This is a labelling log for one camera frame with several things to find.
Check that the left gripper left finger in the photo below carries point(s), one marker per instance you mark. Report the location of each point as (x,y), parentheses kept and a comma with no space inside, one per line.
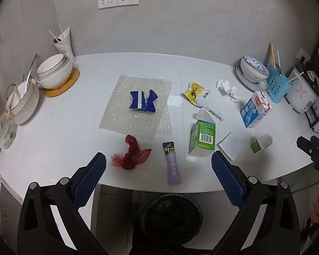
(37,229)

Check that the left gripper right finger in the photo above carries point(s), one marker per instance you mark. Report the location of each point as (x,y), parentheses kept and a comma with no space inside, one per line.
(267,221)

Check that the white pill bottle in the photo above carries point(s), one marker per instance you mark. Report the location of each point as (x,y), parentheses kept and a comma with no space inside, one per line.
(261,143)

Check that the blue white milk carton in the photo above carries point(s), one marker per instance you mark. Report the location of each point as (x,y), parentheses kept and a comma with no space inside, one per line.
(256,108)

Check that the clear plastic zip bag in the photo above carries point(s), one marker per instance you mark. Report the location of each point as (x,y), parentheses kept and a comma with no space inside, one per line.
(231,146)

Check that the white tissue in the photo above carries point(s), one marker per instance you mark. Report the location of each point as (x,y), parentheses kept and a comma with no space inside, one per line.
(224,85)

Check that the green white medicine box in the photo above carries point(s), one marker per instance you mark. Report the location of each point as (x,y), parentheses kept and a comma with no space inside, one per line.
(202,135)

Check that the purple sachet packet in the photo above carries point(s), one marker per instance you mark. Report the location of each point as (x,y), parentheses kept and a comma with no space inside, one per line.
(173,169)

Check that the yellow white snack bag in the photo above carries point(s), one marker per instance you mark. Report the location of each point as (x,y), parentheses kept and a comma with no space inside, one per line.
(197,95)

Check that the red mesh net bag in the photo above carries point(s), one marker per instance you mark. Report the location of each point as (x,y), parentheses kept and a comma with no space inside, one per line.
(134,156)

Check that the bubble wrap sheet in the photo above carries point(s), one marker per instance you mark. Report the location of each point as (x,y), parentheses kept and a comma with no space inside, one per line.
(118,117)

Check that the blue snack wrapper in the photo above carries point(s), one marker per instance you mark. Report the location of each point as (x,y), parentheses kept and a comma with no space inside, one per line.
(139,102)

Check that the black trash bin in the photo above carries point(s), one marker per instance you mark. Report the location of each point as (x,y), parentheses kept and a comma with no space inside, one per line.
(167,223)

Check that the white rice cooker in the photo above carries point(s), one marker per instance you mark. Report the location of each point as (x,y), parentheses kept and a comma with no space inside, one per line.
(304,89)

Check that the blue plastic utensil holder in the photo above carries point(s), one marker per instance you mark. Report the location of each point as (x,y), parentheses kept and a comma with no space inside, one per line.
(278,84)

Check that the white straw in holder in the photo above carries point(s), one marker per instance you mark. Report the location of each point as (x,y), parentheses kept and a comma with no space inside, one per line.
(295,77)

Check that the blue patterned plate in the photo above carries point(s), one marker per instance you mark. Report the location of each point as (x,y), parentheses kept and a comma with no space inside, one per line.
(252,86)

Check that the blue patterned bowl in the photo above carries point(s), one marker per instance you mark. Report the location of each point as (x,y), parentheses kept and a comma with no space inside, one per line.
(253,70)

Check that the wooden chopsticks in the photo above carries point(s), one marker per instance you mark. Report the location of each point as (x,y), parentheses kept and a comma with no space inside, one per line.
(271,55)

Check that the small torn wrapper strip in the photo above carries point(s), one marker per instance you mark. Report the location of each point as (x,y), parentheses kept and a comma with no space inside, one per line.
(215,114)

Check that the clear glass container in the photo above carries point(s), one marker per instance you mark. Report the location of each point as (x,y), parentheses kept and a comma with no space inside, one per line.
(7,132)

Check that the wooden round trivet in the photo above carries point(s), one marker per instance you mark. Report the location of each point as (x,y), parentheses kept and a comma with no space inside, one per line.
(75,73)

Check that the stacked white bowls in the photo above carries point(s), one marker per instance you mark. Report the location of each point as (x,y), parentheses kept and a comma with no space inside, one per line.
(55,71)

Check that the white vase cup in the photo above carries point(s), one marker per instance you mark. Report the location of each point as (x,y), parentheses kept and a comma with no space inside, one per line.
(63,44)

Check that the side wall socket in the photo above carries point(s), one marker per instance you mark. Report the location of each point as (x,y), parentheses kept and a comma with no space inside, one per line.
(302,55)

